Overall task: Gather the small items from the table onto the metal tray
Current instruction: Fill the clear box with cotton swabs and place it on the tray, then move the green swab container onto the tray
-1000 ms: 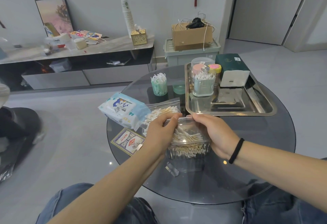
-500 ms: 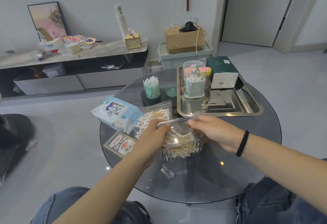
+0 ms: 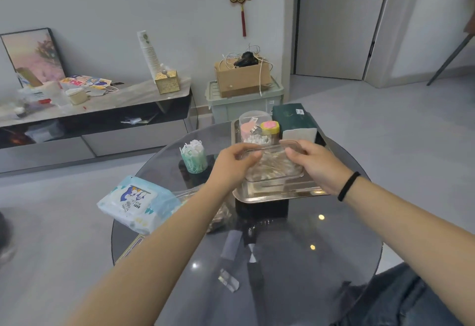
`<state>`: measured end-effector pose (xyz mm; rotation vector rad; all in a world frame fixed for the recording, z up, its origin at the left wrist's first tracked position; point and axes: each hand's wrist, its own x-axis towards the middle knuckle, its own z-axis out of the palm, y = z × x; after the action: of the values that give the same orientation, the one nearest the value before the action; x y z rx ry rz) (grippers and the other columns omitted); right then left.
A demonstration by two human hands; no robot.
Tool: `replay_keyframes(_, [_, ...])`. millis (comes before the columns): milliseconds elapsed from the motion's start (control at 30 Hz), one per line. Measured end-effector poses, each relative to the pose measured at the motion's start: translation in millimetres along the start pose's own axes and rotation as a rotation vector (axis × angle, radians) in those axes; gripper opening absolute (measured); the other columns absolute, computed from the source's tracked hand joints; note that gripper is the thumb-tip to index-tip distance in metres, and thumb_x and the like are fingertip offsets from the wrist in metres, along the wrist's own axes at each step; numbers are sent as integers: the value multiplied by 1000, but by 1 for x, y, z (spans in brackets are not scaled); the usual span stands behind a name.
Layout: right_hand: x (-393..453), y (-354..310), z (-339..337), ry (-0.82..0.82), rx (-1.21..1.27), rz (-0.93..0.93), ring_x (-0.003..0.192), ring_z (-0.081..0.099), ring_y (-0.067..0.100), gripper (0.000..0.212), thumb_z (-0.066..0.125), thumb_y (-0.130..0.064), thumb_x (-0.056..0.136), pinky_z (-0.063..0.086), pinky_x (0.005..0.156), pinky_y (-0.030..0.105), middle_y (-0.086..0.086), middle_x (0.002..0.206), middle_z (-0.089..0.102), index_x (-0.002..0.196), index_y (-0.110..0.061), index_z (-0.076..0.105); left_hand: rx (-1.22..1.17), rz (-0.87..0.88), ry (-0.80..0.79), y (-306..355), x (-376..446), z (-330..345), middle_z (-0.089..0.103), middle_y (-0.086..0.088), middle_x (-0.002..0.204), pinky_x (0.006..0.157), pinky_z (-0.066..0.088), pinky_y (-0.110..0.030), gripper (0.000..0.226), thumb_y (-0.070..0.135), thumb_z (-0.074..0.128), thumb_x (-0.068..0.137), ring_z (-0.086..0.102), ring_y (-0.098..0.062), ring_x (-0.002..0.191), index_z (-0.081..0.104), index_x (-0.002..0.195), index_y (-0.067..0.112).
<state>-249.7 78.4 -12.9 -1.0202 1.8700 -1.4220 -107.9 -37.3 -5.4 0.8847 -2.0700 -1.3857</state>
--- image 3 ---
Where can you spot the person's right hand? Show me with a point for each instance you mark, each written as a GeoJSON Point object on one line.
{"type": "Point", "coordinates": [319, 169]}

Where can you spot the person's left hand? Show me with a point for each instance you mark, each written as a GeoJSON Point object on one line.
{"type": "Point", "coordinates": [226, 169]}

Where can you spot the person's right thumb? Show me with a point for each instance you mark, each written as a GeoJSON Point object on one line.
{"type": "Point", "coordinates": [293, 155]}

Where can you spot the person's left thumb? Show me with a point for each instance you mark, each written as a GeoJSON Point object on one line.
{"type": "Point", "coordinates": [253, 157]}

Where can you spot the clear plastic box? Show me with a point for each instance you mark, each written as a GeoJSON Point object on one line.
{"type": "Point", "coordinates": [274, 168]}

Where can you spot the person's right forearm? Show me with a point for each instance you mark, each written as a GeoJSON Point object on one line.
{"type": "Point", "coordinates": [412, 233]}

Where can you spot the person's left forearm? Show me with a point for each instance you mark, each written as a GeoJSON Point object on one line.
{"type": "Point", "coordinates": [156, 259]}

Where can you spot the yellow and pink round jar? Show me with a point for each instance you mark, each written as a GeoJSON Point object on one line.
{"type": "Point", "coordinates": [270, 128]}

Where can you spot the clear round lidded container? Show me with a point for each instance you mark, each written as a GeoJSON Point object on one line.
{"type": "Point", "coordinates": [252, 121]}

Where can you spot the silver metal tray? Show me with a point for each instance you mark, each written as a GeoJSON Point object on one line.
{"type": "Point", "coordinates": [267, 190]}

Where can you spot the dark green tissue pack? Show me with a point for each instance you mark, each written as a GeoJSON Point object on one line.
{"type": "Point", "coordinates": [293, 116]}

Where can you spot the pale green storage bin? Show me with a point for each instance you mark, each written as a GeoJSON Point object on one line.
{"type": "Point", "coordinates": [245, 105]}

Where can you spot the green cup of cotton swabs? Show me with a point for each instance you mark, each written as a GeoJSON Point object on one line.
{"type": "Point", "coordinates": [193, 158]}

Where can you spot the clear plastic bag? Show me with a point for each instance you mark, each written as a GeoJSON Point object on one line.
{"type": "Point", "coordinates": [219, 218]}

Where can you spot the brown cardboard box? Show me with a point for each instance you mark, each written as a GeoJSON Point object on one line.
{"type": "Point", "coordinates": [241, 79]}

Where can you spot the black device in box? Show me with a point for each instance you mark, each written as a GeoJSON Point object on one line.
{"type": "Point", "coordinates": [245, 60]}

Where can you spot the gold tissue box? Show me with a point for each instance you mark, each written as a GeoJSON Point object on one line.
{"type": "Point", "coordinates": [167, 82]}

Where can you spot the white blue wet wipes pack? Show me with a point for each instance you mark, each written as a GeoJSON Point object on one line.
{"type": "Point", "coordinates": [135, 203]}

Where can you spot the white door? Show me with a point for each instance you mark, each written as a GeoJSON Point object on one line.
{"type": "Point", "coordinates": [336, 25]}

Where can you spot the grey low media cabinet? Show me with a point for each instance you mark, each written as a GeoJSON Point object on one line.
{"type": "Point", "coordinates": [111, 125]}

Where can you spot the patterned card under wipes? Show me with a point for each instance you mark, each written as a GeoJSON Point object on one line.
{"type": "Point", "coordinates": [128, 249]}

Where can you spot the white face mask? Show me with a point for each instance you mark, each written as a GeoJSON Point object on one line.
{"type": "Point", "coordinates": [102, 90]}

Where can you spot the person's blue jeans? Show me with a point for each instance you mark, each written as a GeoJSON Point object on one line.
{"type": "Point", "coordinates": [400, 299]}

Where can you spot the colourful flat packets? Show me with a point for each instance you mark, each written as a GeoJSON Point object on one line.
{"type": "Point", "coordinates": [85, 81]}

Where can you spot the dark chair leg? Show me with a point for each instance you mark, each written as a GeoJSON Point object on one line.
{"type": "Point", "coordinates": [451, 58]}

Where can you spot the white round tub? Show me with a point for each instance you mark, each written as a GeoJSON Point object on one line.
{"type": "Point", "coordinates": [77, 96]}

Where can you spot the crumpled clear plastic wrapping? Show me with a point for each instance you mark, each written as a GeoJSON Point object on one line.
{"type": "Point", "coordinates": [46, 93]}

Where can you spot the yellow box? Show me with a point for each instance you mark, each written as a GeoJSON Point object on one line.
{"type": "Point", "coordinates": [29, 77]}

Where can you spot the framed pink landscape picture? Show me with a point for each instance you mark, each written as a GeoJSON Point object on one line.
{"type": "Point", "coordinates": [35, 53]}

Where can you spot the black table pedestal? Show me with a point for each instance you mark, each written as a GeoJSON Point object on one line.
{"type": "Point", "coordinates": [261, 210]}

